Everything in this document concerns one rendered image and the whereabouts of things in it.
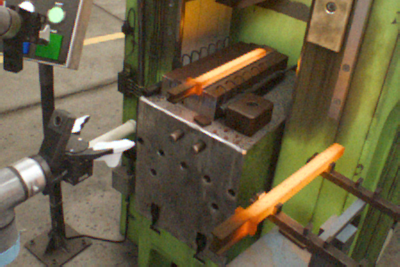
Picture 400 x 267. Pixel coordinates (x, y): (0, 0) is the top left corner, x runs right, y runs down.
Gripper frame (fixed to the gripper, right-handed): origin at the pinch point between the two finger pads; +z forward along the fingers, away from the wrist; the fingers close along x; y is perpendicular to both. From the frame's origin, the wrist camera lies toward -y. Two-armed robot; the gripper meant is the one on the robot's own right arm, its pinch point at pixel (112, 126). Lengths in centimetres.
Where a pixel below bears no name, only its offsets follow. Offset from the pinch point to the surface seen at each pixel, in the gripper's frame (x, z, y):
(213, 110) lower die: 7.2, 30.7, 5.2
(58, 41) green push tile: -41.5, 16.4, -2.6
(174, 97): 0.4, 21.4, 0.5
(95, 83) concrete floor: -160, 130, 100
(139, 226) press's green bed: -13, 25, 59
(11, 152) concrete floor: -129, 46, 100
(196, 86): 1.5, 29.3, -0.6
